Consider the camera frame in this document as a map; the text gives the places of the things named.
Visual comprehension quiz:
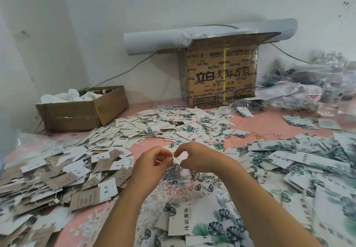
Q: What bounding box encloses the person's left hand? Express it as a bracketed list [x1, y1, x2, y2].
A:
[125, 146, 174, 197]

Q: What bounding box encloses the heap of small tags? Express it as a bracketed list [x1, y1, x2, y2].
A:
[75, 105, 251, 150]

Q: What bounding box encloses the white roll in plastic wrap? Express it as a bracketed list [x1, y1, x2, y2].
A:
[123, 18, 298, 56]

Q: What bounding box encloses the person's left forearm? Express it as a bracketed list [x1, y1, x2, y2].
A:
[93, 188, 154, 247]

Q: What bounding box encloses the small open cardboard box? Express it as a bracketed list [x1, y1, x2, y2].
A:
[36, 85, 130, 133]

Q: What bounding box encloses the large printed cardboard box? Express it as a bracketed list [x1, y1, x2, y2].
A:
[178, 32, 281, 109]

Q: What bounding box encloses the white crumpled material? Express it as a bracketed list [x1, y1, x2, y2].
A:
[40, 88, 103, 105]

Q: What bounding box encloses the pile of green leaf tags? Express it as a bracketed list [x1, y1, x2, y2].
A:
[138, 133, 356, 247]

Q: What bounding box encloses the black cable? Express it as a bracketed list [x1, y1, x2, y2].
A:
[88, 52, 158, 90]

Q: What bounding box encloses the clear plastic bag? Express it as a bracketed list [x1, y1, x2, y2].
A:
[16, 132, 59, 156]

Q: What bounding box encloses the person's right forearm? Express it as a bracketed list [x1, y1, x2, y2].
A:
[214, 158, 323, 247]

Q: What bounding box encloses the pile of brown white tags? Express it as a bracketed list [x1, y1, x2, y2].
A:
[0, 141, 135, 247]

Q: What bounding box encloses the person's right hand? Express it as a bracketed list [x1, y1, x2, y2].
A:
[174, 141, 240, 174]

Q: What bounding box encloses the heap of clear plastic bags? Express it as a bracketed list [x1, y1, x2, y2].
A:
[256, 49, 356, 117]

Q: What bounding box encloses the pile of white strings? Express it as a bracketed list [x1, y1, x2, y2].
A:
[72, 183, 190, 247]

